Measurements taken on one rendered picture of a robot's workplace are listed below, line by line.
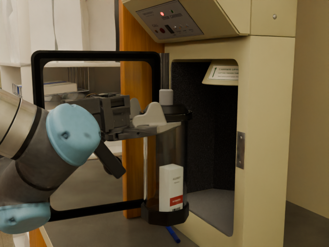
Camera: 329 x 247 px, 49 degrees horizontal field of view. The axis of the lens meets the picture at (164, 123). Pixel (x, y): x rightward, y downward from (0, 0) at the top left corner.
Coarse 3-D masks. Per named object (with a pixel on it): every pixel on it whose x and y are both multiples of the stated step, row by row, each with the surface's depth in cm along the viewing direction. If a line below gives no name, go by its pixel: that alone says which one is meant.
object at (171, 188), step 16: (144, 112) 72; (176, 128) 71; (144, 144) 73; (160, 144) 71; (176, 144) 71; (144, 160) 74; (160, 160) 71; (176, 160) 72; (144, 176) 75; (160, 176) 72; (176, 176) 72; (144, 192) 75; (160, 192) 72; (176, 192) 73; (160, 208) 73; (176, 208) 73
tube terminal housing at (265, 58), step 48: (288, 0) 67; (192, 48) 81; (240, 48) 67; (288, 48) 69; (240, 96) 68; (288, 96) 71; (288, 144) 73; (240, 192) 70; (192, 240) 87; (240, 240) 71
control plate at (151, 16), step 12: (144, 12) 81; (156, 12) 77; (168, 12) 73; (180, 12) 70; (156, 24) 81; (168, 24) 77; (180, 24) 74; (192, 24) 71; (156, 36) 87; (168, 36) 82; (180, 36) 78
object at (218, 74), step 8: (216, 64) 78; (224, 64) 77; (232, 64) 76; (208, 72) 81; (216, 72) 77; (224, 72) 76; (232, 72) 75; (208, 80) 79; (216, 80) 77; (224, 80) 76; (232, 80) 75
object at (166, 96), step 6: (162, 90) 72; (168, 90) 72; (162, 96) 73; (168, 96) 72; (162, 102) 73; (168, 102) 73; (162, 108) 70; (168, 108) 70; (174, 108) 70; (180, 108) 71; (186, 108) 73
